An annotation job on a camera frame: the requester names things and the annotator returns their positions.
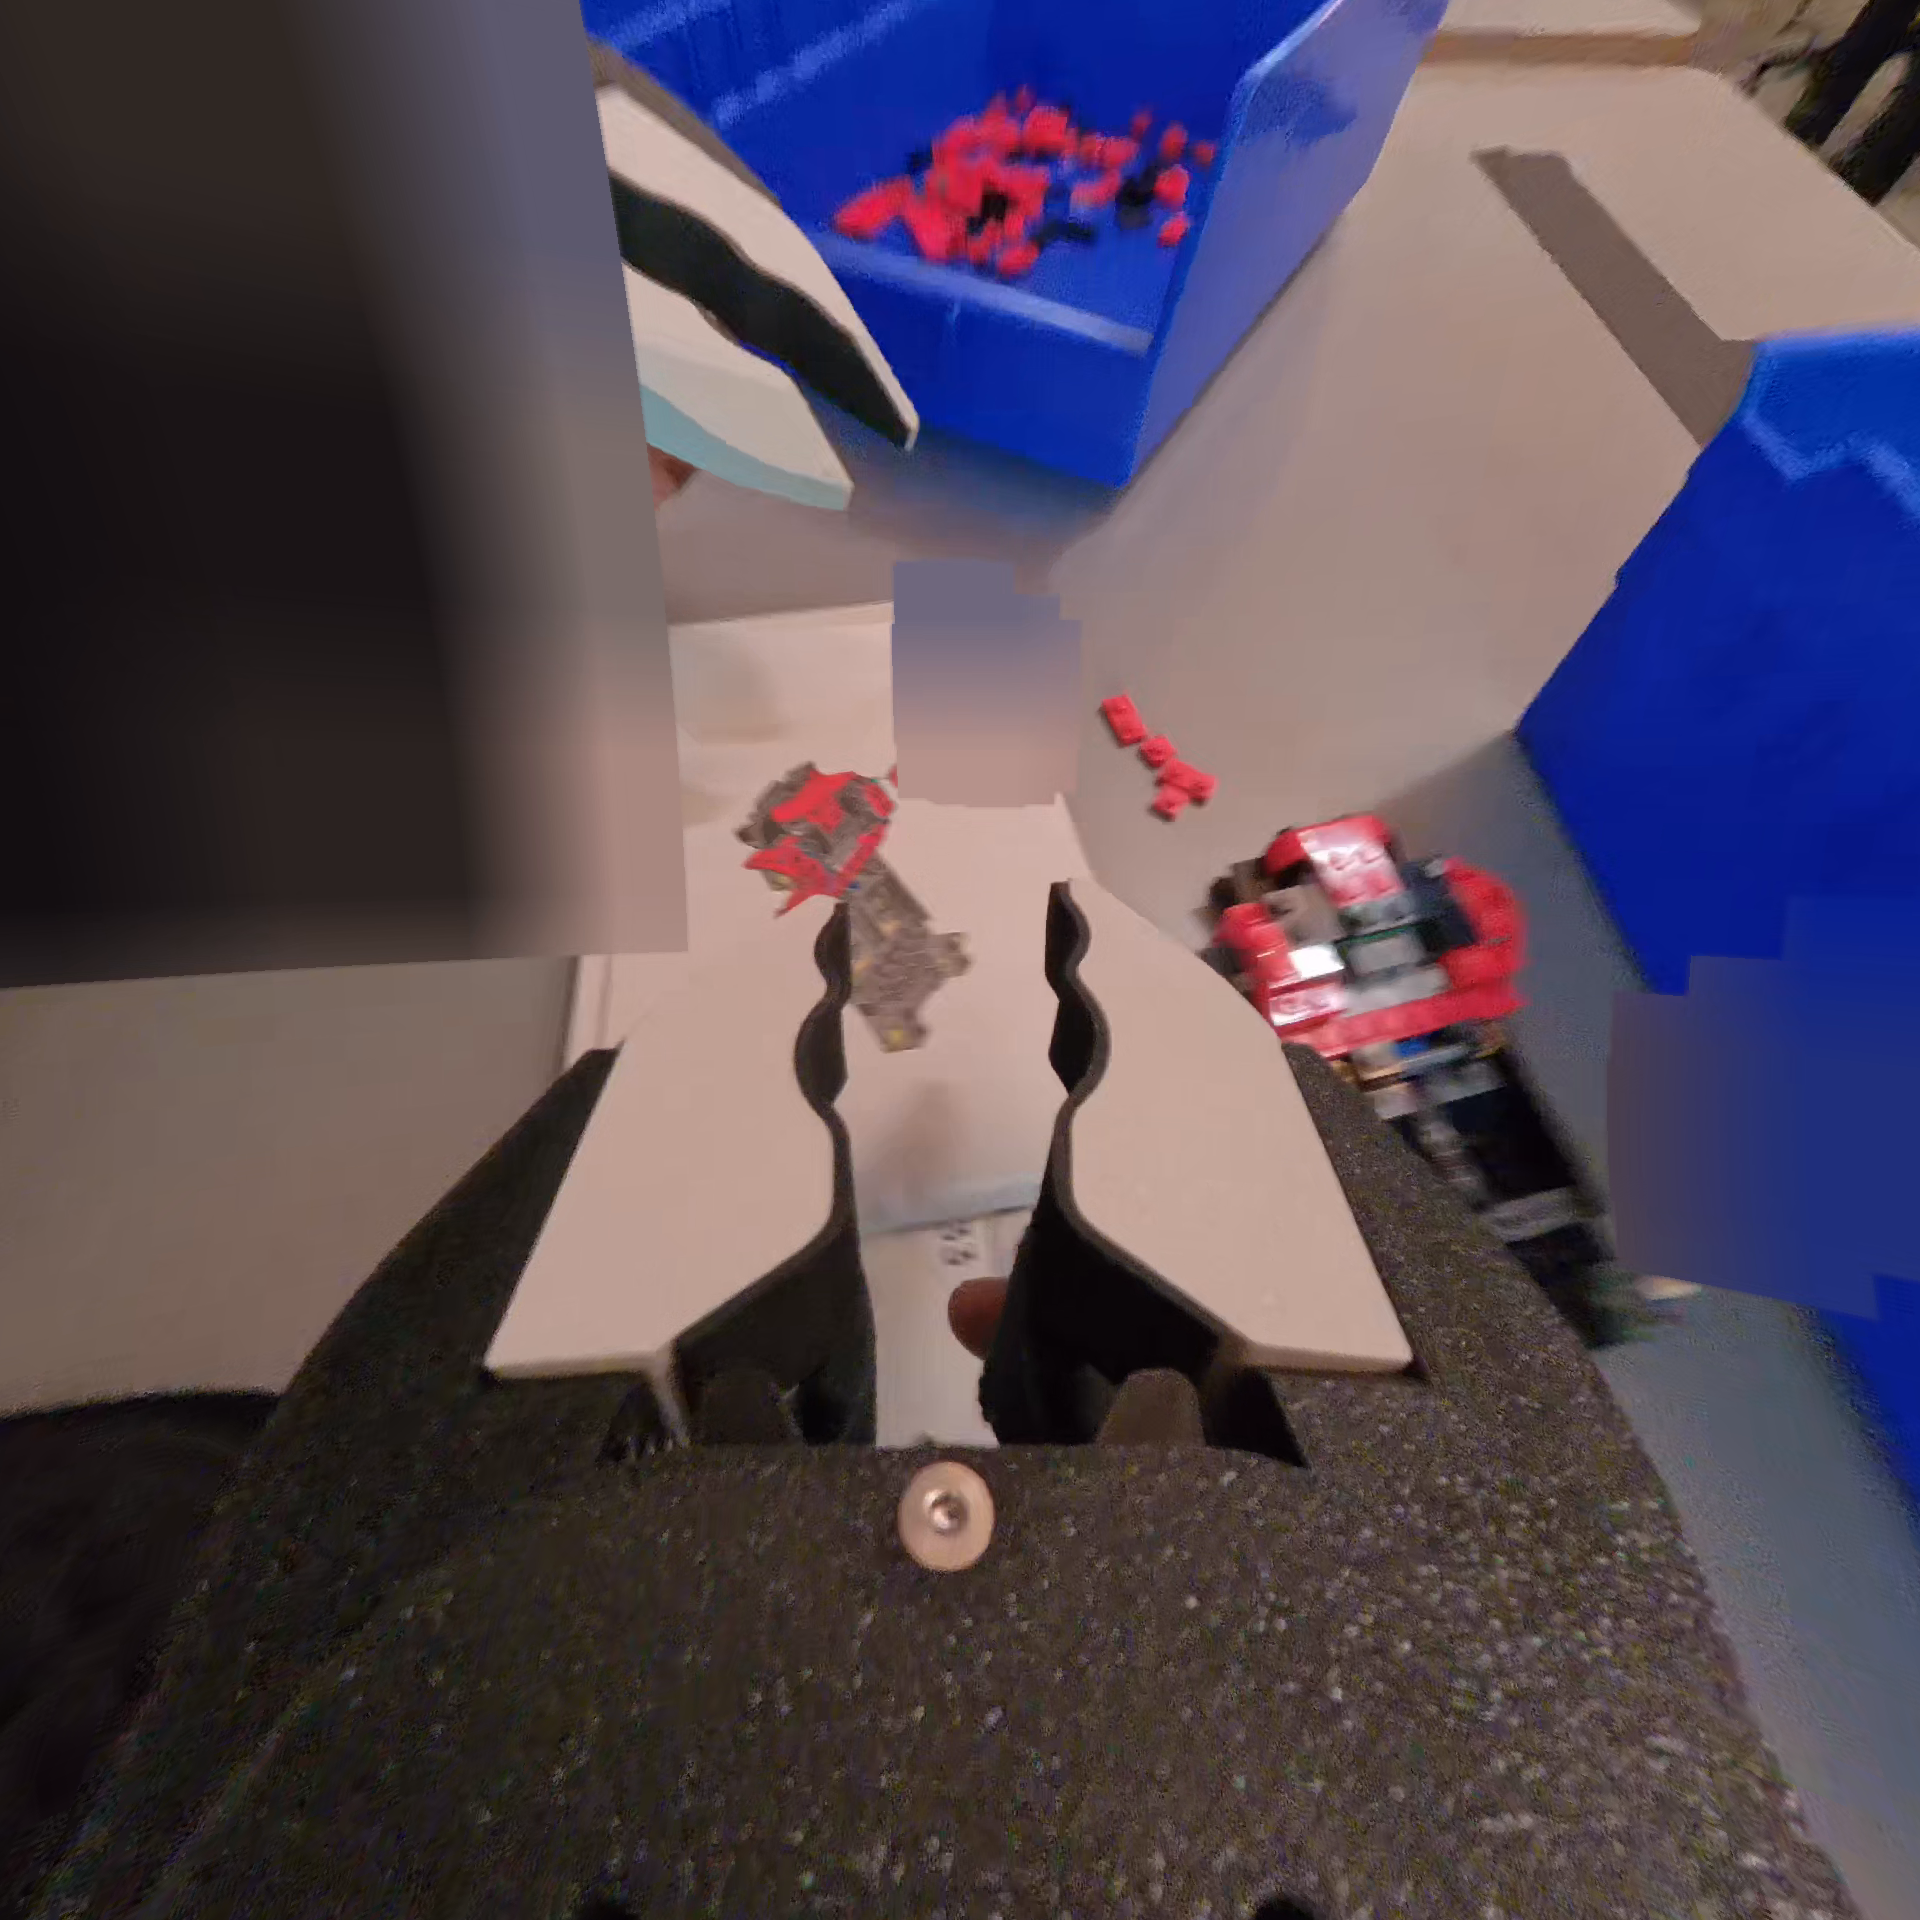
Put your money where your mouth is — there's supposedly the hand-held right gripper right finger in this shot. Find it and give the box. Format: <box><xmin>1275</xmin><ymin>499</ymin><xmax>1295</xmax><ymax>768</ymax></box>
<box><xmin>978</xmin><ymin>882</ymin><xmax>1420</xmax><ymax>1415</ymax></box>

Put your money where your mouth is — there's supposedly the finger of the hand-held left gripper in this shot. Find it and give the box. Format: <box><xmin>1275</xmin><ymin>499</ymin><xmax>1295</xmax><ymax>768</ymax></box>
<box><xmin>617</xmin><ymin>266</ymin><xmax>858</xmax><ymax>513</ymax></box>
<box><xmin>595</xmin><ymin>81</ymin><xmax>923</xmax><ymax>453</ymax></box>

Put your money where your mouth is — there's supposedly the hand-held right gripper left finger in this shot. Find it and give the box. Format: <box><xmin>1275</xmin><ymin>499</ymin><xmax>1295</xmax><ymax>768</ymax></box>
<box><xmin>482</xmin><ymin>906</ymin><xmax>876</xmax><ymax>1440</ymax></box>

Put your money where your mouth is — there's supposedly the pile of red lego pieces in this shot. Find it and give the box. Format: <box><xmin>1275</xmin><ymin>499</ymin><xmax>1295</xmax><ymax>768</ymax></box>
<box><xmin>833</xmin><ymin>87</ymin><xmax>1199</xmax><ymax>280</ymax></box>

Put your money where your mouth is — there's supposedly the lego instruction booklet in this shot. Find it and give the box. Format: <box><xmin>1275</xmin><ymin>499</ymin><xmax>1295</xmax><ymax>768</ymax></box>
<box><xmin>567</xmin><ymin>598</ymin><xmax>1144</xmax><ymax>1448</ymax></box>

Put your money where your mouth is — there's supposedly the red and black lego car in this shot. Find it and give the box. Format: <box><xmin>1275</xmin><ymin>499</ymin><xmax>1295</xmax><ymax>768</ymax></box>
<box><xmin>1208</xmin><ymin>813</ymin><xmax>1643</xmax><ymax>1344</ymax></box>

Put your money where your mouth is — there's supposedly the black dimpled cushion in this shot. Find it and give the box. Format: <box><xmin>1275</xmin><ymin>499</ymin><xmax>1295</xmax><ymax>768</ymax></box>
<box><xmin>0</xmin><ymin>1391</ymin><xmax>290</xmax><ymax>1863</ymax></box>

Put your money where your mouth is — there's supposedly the blue divided plastic bin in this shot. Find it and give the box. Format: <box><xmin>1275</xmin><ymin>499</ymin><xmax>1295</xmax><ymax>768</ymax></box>
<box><xmin>1516</xmin><ymin>326</ymin><xmax>1920</xmax><ymax>998</ymax></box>

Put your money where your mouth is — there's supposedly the grey tape strip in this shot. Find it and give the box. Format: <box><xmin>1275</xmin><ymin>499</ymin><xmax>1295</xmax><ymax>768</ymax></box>
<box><xmin>1473</xmin><ymin>146</ymin><xmax>1760</xmax><ymax>447</ymax></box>

